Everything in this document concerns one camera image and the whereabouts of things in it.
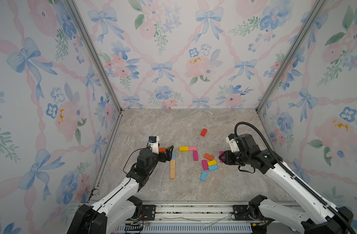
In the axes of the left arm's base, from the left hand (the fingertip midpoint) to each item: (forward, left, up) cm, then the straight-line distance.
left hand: (167, 145), depth 82 cm
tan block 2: (-11, -3, -14) cm, 18 cm away
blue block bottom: (-12, -21, -15) cm, 29 cm away
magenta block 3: (-3, -23, -17) cm, 28 cm away
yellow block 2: (-4, -27, -15) cm, 31 cm away
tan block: (-5, -3, -15) cm, 16 cm away
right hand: (-8, -30, +1) cm, 31 cm away
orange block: (+1, -26, -16) cm, 30 cm away
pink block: (+7, -15, -15) cm, 22 cm away
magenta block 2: (-9, -29, +3) cm, 31 cm away
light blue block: (0, -3, -13) cm, 14 cm away
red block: (+20, -25, -15) cm, 35 cm away
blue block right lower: (-7, -27, -16) cm, 32 cm away
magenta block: (+2, -17, -16) cm, 23 cm away
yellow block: (+6, -10, -15) cm, 19 cm away
